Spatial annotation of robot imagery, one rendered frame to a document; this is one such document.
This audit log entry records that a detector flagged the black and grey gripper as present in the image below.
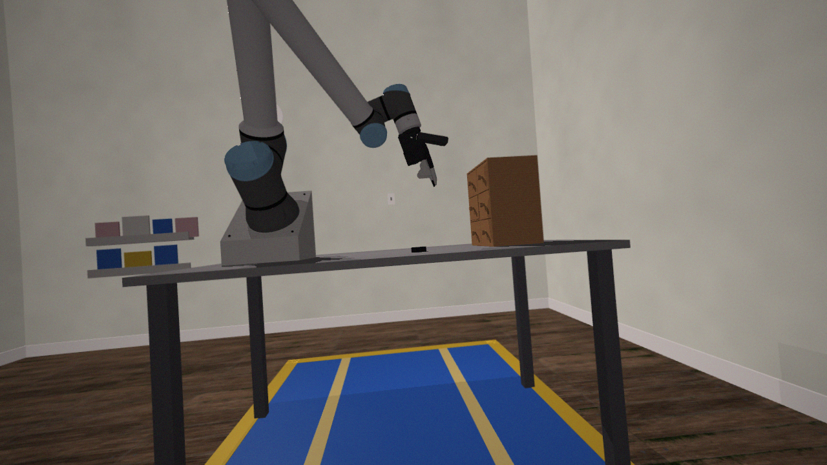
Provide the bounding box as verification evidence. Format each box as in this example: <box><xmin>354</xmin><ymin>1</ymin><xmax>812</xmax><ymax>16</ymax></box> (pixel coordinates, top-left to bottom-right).
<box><xmin>398</xmin><ymin>127</ymin><xmax>437</xmax><ymax>187</ymax></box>

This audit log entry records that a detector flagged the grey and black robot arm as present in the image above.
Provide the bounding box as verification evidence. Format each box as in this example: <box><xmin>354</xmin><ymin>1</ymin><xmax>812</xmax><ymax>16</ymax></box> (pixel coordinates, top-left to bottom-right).
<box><xmin>224</xmin><ymin>0</ymin><xmax>421</xmax><ymax>233</ymax></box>

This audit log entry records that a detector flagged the brown wooden chest of drawers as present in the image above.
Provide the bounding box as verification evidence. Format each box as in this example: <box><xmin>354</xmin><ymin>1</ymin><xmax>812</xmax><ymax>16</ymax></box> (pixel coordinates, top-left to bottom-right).
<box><xmin>467</xmin><ymin>155</ymin><xmax>544</xmax><ymax>247</ymax></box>

